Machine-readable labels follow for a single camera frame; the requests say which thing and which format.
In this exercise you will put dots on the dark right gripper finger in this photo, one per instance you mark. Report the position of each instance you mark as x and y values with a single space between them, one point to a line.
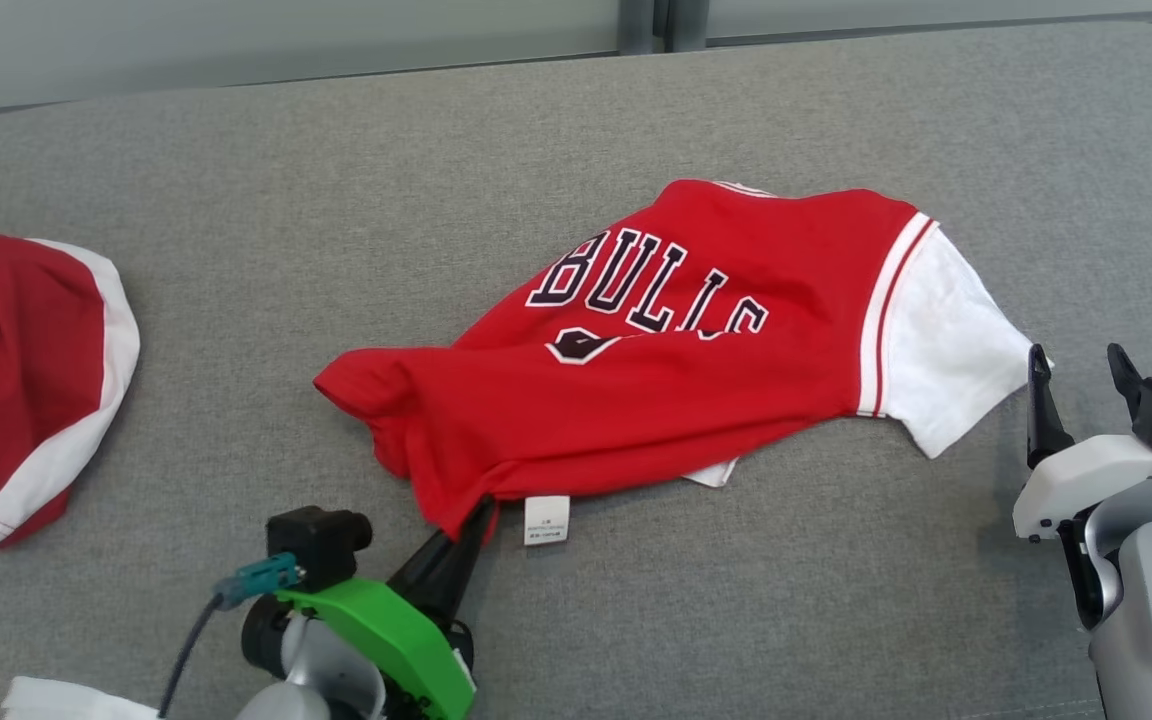
1041 410
1126 375

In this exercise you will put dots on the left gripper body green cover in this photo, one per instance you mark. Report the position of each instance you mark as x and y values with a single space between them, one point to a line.
396 640

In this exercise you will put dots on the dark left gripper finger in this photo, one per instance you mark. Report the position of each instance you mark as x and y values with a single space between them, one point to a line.
441 575

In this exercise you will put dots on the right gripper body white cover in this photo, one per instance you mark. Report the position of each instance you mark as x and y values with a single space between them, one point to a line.
1076 480

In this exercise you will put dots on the red Bulls jersey shirt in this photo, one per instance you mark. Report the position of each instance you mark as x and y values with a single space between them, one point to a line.
656 410

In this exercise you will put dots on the red shorts white trim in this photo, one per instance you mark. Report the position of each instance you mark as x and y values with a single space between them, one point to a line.
6 370

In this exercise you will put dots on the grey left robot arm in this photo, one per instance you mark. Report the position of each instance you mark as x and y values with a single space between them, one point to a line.
316 670

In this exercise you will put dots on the grey fabric sofa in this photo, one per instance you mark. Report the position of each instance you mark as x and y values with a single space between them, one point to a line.
576 620

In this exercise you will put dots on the white tape label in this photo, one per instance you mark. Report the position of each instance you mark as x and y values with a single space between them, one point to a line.
66 702

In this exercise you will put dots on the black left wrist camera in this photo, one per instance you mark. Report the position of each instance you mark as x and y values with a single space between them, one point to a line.
316 545

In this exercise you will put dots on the teal left camera connector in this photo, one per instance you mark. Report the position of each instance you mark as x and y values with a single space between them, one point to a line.
256 580

